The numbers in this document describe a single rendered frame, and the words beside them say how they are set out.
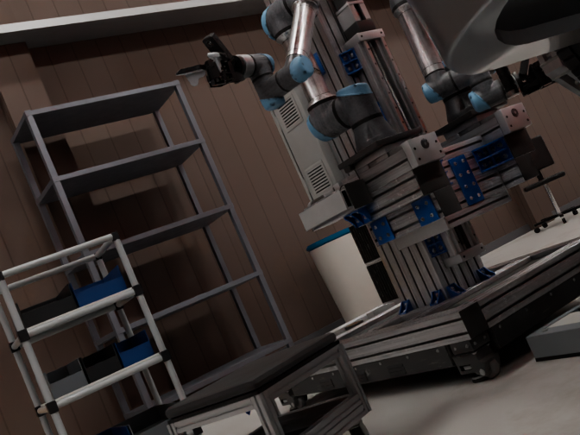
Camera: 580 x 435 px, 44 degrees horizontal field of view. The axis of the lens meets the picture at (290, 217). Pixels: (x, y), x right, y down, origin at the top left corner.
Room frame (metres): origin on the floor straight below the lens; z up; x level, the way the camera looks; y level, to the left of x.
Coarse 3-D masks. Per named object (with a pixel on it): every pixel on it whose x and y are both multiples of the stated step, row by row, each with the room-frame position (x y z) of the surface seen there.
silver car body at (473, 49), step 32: (416, 0) 1.26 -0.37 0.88; (448, 0) 1.18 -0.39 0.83; (480, 0) 1.11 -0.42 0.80; (512, 0) 1.37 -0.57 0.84; (544, 0) 1.42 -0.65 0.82; (576, 0) 1.49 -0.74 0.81; (448, 32) 1.23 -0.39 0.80; (480, 32) 1.21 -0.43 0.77; (512, 32) 1.32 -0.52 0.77; (544, 32) 1.36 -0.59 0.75; (576, 32) 1.44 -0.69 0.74; (448, 64) 1.33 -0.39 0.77; (480, 64) 1.36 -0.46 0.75
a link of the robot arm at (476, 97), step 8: (488, 80) 2.31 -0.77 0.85; (496, 80) 2.32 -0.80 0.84; (472, 88) 2.34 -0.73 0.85; (480, 88) 2.32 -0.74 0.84; (488, 88) 2.31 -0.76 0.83; (496, 88) 2.30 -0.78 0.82; (472, 96) 2.33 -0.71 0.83; (480, 96) 2.32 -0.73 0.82; (488, 96) 2.31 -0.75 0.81; (496, 96) 2.31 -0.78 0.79; (504, 96) 2.31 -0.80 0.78; (472, 104) 2.35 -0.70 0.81; (480, 104) 2.32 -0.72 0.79; (488, 104) 2.32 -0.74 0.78; (496, 104) 2.34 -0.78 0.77
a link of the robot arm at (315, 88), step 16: (272, 16) 2.48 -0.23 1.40; (288, 16) 2.45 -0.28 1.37; (272, 32) 2.52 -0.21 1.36; (288, 32) 2.47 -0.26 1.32; (320, 80) 2.49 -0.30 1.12; (320, 96) 2.48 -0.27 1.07; (336, 96) 2.50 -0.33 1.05; (320, 112) 2.47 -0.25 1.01; (320, 128) 2.49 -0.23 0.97; (336, 128) 2.47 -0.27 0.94
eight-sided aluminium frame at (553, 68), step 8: (544, 56) 1.86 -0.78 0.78; (552, 56) 1.83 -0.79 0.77; (544, 64) 1.86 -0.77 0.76; (552, 64) 1.84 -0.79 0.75; (560, 64) 1.82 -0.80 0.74; (552, 72) 1.86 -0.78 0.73; (560, 72) 1.85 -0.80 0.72; (568, 72) 1.84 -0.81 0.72; (552, 80) 1.88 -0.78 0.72; (560, 80) 1.88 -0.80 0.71; (568, 80) 1.88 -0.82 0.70; (576, 80) 1.90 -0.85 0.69; (568, 88) 1.90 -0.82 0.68; (576, 88) 1.89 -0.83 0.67
